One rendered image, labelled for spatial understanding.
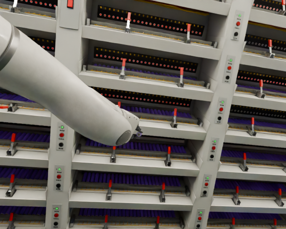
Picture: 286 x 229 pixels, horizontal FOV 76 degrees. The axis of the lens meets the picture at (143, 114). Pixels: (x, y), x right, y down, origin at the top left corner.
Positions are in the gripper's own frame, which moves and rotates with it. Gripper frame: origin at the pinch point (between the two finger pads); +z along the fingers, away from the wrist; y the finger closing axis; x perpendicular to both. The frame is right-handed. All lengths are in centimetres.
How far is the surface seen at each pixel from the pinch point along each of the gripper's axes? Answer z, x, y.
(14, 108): -18, -46, 16
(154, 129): 14.4, -0.3, -5.6
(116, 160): 14.6, -9.6, 15.7
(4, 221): 5, -42, 68
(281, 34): 44, 27, -90
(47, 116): -10.7, -34.8, 11.8
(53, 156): -2.6, -28.5, 26.3
